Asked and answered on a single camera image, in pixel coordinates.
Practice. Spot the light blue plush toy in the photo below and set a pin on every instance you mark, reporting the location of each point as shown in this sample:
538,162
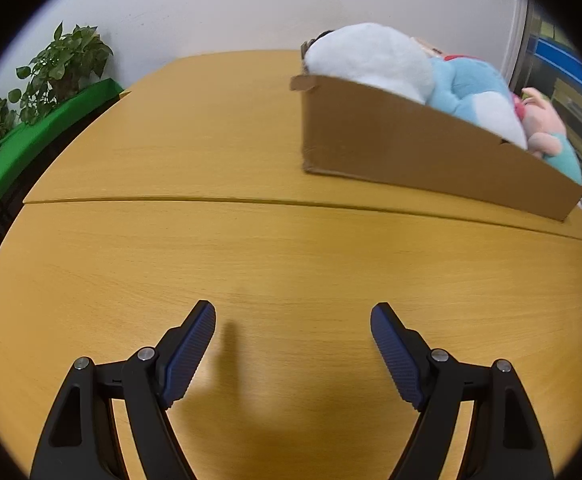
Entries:
474,91

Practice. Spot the white panda plush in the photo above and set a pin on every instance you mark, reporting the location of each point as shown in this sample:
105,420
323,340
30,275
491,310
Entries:
375,55

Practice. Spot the blue banner on glass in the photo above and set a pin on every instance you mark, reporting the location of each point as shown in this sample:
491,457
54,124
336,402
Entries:
561,60

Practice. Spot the green padded bench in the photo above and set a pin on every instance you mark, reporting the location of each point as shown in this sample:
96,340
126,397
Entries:
24,143

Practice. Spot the green leafy potted plant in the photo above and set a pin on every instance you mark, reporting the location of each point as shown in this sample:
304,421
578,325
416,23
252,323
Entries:
54,75

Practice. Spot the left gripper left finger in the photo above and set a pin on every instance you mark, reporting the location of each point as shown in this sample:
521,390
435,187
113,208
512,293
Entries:
80,440

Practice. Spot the brown cardboard box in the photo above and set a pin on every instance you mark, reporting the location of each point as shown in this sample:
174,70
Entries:
356,131

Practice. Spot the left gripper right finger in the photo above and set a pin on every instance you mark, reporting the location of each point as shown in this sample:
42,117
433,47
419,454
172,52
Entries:
504,441

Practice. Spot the pink pig plush teal dress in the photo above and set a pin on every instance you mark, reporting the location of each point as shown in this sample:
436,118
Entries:
546,134

